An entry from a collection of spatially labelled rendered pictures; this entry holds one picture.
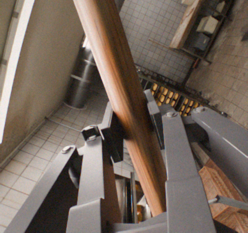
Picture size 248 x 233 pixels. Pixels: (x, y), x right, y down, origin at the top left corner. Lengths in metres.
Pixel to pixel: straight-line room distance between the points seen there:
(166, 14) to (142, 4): 0.64
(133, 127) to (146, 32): 5.02
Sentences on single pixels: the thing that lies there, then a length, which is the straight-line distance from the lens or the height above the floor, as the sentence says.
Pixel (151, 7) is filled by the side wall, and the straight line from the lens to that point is 5.24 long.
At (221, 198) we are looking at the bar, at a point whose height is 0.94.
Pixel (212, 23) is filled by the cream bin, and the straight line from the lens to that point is 4.89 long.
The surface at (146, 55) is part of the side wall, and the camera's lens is 5.16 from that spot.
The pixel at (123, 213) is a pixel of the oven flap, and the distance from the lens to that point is 1.78.
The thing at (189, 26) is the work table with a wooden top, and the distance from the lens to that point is 4.51.
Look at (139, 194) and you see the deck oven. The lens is 2.28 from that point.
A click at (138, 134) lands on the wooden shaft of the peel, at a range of 0.16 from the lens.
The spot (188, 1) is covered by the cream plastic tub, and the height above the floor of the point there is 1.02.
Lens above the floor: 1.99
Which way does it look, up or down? 8 degrees down
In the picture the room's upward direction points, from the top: 68 degrees counter-clockwise
